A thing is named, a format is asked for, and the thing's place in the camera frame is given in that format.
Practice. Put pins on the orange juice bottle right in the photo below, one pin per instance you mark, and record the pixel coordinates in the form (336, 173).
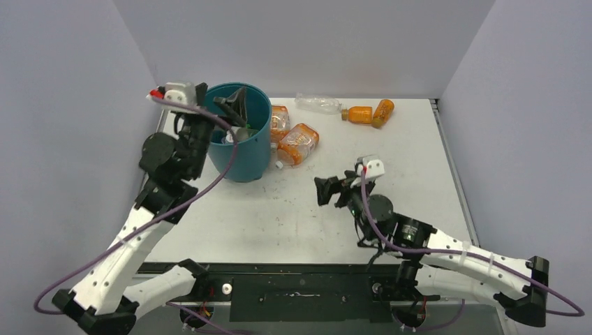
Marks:
(382, 113)

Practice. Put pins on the teal plastic bin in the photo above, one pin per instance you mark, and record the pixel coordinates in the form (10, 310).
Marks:
(254, 154)

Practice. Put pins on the orange juice bottle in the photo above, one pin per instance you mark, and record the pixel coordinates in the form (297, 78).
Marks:
(358, 114)
(382, 113)

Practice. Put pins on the clear crushed bottle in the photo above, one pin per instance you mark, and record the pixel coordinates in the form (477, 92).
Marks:
(317, 103)

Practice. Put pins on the orange juice bottle left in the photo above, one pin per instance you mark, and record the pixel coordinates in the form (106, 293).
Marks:
(358, 114)

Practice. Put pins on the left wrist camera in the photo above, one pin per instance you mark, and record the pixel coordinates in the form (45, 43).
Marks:
(177, 92)

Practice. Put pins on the aluminium frame rail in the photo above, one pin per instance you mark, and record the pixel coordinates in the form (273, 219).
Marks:
(455, 175)

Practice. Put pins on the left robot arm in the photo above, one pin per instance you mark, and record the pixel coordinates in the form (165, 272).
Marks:
(106, 301)

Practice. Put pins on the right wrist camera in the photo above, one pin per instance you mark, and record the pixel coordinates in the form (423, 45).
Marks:
(371, 166)

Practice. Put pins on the large orange tea bottle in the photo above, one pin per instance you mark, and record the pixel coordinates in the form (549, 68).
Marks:
(296, 146)

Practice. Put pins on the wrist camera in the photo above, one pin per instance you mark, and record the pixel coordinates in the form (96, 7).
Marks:
(371, 166)
(177, 92)

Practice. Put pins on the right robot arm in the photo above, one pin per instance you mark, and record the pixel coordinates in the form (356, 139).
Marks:
(435, 263)

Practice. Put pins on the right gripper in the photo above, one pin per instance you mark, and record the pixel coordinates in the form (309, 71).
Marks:
(333, 185)

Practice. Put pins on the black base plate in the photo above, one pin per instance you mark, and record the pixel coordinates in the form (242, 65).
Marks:
(301, 292)

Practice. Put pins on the starbucks bottle green cap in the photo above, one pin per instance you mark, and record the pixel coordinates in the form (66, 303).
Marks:
(238, 133)

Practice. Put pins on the orange tea bottle behind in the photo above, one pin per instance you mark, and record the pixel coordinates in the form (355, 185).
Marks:
(280, 123)

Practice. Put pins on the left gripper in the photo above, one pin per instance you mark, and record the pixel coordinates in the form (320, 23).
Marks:
(230, 114)

